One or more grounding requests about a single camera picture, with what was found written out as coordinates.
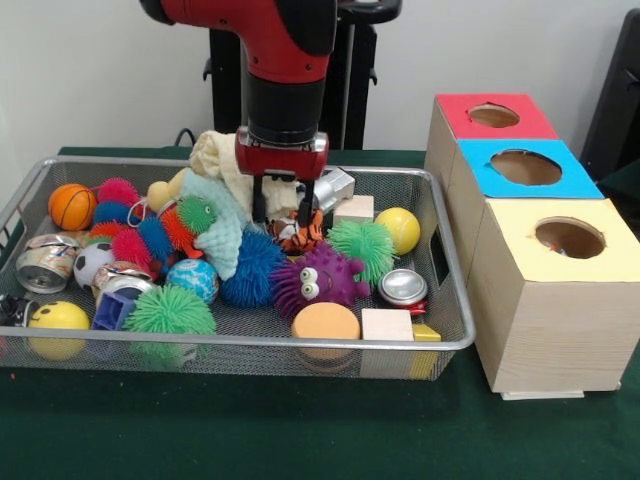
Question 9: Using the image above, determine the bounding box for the light blue cloth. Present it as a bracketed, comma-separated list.
[179, 169, 251, 281]

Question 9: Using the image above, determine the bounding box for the pale wooden cube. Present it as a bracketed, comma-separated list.
[359, 308, 416, 380]

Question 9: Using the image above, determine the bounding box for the silver mesh bin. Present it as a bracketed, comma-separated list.
[0, 155, 476, 382]

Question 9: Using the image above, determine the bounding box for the yellow tennis ball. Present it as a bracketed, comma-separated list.
[374, 207, 421, 256]

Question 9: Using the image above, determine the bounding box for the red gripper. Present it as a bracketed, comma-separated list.
[234, 127, 331, 226]

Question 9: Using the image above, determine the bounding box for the yellow smiley ball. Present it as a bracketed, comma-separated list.
[25, 300, 92, 362]

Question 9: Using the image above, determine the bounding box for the purple spiky monster toy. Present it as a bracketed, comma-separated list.
[269, 244, 371, 319]

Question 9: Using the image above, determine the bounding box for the green spiky rubber ball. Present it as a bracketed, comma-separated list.
[123, 284, 217, 335]
[327, 219, 399, 289]

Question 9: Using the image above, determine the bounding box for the crushed silver drink can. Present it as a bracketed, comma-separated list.
[378, 268, 430, 315]

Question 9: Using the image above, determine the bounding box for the orange foam disc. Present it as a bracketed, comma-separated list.
[291, 302, 362, 362]

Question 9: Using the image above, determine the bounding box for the black chair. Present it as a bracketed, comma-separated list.
[579, 7, 640, 176]

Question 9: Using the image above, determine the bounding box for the orange tiger plush toy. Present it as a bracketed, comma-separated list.
[269, 209, 325, 254]

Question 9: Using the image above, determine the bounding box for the cream waffle cloth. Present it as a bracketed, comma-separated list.
[188, 130, 301, 226]

